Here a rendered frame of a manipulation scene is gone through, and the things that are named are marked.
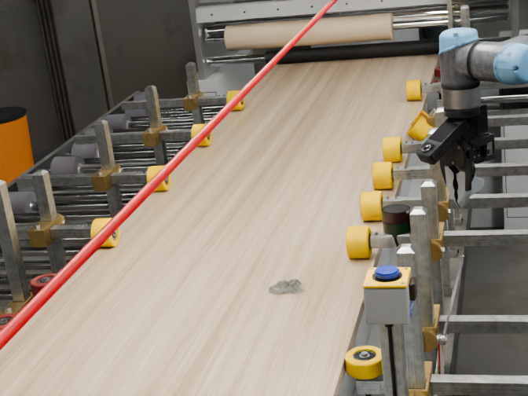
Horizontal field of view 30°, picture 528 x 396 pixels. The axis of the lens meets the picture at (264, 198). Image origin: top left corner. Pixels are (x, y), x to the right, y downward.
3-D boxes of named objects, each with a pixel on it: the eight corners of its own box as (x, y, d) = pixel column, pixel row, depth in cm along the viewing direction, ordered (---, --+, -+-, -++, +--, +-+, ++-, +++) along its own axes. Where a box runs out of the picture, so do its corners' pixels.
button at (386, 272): (401, 273, 157) (400, 264, 156) (398, 284, 153) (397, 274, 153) (376, 273, 158) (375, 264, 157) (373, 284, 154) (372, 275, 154)
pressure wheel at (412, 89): (419, 89, 372) (421, 104, 378) (420, 75, 377) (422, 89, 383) (404, 89, 374) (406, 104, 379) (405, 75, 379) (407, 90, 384)
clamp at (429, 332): (441, 323, 223) (440, 303, 221) (438, 353, 210) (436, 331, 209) (416, 323, 224) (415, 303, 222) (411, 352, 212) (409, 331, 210)
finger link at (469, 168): (476, 191, 195) (474, 149, 192) (471, 193, 194) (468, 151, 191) (460, 185, 199) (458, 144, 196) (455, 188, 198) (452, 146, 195)
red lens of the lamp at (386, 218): (412, 213, 208) (411, 203, 208) (408, 223, 203) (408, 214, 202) (383, 214, 210) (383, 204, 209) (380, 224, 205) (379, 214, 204)
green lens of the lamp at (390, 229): (412, 224, 209) (412, 214, 209) (409, 234, 204) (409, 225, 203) (384, 224, 211) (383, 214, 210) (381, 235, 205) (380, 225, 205)
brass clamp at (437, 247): (448, 240, 242) (447, 221, 240) (445, 262, 230) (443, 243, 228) (423, 240, 243) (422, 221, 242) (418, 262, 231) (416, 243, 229)
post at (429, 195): (447, 357, 245) (436, 177, 229) (446, 364, 242) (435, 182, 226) (433, 357, 246) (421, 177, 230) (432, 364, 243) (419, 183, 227)
